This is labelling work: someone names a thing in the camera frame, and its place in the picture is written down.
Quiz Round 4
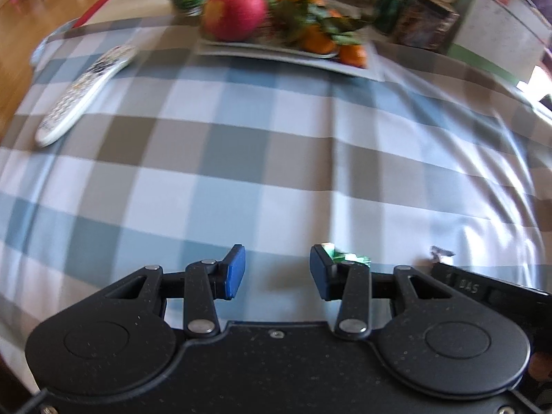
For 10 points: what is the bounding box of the red apple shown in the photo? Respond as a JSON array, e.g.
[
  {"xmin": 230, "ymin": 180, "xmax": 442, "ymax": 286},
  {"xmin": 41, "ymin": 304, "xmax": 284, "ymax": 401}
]
[{"xmin": 203, "ymin": 0, "xmax": 268, "ymax": 43}]

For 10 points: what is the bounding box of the printed tin can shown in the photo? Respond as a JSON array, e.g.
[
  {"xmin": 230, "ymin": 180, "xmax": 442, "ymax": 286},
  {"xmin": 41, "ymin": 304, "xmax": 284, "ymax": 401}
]
[{"xmin": 394, "ymin": 0, "xmax": 460, "ymax": 50}]

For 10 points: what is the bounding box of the pile of leafy mandarins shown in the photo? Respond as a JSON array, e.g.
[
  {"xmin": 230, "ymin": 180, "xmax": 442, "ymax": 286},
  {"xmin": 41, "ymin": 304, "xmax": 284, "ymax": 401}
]
[{"xmin": 265, "ymin": 0, "xmax": 369, "ymax": 69}]

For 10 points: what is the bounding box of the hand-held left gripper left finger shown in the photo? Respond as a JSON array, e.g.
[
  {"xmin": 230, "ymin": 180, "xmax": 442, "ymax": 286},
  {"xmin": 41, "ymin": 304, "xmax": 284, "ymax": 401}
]
[{"xmin": 106, "ymin": 244, "xmax": 247, "ymax": 341}]

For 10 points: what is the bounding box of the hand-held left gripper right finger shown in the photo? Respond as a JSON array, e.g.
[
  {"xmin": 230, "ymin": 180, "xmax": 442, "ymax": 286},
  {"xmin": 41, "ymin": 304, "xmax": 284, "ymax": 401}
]
[{"xmin": 309, "ymin": 244, "xmax": 453, "ymax": 341}]

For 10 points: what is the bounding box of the white fruit plate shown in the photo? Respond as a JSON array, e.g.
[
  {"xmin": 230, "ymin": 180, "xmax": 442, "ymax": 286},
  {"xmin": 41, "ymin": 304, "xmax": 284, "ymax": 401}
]
[{"xmin": 194, "ymin": 30, "xmax": 384, "ymax": 82}]

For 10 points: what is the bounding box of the bright green snack packet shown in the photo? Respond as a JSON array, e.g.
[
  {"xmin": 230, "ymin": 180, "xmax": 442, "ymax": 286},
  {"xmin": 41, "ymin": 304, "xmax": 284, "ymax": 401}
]
[{"xmin": 321, "ymin": 241, "xmax": 372, "ymax": 268}]

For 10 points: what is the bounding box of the grey table pad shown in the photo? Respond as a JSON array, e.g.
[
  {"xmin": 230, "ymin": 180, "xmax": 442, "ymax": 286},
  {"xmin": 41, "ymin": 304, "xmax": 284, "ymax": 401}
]
[{"xmin": 29, "ymin": 19, "xmax": 87, "ymax": 67}]

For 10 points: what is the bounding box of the white remote control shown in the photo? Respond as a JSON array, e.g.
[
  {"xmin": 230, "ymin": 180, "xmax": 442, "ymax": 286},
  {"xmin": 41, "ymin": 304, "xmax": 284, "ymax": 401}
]
[{"xmin": 34, "ymin": 44, "xmax": 139, "ymax": 148}]

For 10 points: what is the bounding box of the green can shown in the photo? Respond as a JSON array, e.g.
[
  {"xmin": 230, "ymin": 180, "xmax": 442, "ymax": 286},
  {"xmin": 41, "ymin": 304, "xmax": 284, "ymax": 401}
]
[{"xmin": 373, "ymin": 0, "xmax": 421, "ymax": 35}]

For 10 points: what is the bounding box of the person's right hand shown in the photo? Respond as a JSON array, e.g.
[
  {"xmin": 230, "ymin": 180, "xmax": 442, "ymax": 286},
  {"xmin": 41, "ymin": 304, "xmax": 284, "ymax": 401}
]
[{"xmin": 527, "ymin": 351, "xmax": 552, "ymax": 391}]

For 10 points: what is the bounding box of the checked tablecloth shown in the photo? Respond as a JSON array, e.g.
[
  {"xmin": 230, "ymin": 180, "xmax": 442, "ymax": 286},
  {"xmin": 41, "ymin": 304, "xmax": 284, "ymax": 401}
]
[{"xmin": 0, "ymin": 17, "xmax": 552, "ymax": 354}]

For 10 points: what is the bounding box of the desk calendar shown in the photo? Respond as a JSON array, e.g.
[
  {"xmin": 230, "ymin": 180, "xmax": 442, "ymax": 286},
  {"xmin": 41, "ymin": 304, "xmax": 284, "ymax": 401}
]
[{"xmin": 444, "ymin": 0, "xmax": 552, "ymax": 87}]

